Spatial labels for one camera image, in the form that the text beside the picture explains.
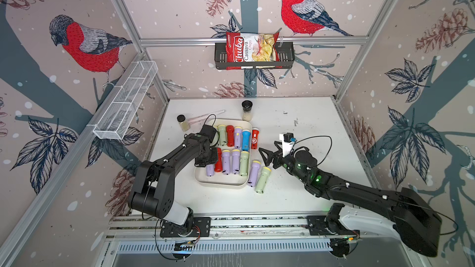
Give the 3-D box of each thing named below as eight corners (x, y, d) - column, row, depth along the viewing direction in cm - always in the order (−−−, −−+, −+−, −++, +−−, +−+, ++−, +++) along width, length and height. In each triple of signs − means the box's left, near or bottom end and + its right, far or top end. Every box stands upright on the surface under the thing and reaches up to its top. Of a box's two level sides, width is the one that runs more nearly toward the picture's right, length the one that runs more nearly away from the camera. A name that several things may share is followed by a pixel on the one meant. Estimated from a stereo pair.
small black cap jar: (180, 131, 107) (175, 122, 99) (182, 124, 110) (178, 114, 103) (189, 131, 107) (185, 121, 99) (191, 124, 110) (187, 114, 103)
